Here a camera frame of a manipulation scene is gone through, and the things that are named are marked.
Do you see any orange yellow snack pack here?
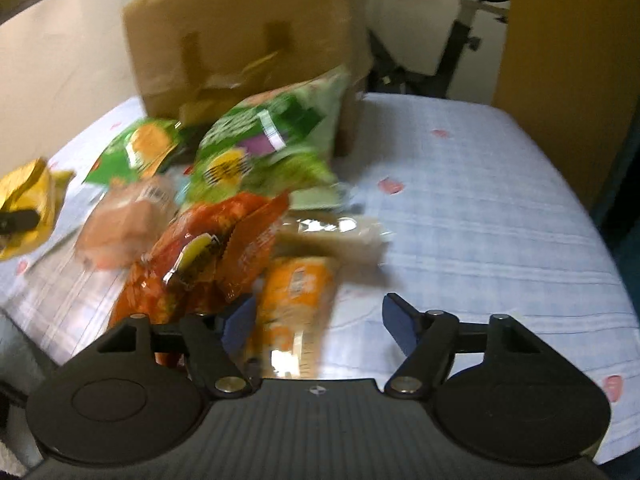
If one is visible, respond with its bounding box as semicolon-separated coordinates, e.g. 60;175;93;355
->
246;256;340;379

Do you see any orange red chip bag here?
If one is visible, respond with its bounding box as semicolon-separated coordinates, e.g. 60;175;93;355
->
108;192;288;328

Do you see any black exercise bike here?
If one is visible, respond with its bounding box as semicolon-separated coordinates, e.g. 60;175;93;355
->
367;0;510;104

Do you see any light green veggie ring bag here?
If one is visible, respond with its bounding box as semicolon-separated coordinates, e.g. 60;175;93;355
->
184;66;348;208

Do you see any yellow snack packet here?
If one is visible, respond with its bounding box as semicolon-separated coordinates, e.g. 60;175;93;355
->
1;158;76;261

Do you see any clear cracker pack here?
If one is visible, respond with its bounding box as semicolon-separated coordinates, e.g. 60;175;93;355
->
274;211;395;266

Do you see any brown cardboard box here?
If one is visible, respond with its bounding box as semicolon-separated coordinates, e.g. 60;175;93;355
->
122;0;372;156

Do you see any green red corn snack bag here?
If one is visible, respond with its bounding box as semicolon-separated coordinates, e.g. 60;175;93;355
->
84;117;181;186

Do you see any orange sausage pack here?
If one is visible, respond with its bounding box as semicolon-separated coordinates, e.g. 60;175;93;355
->
75;176;178;270

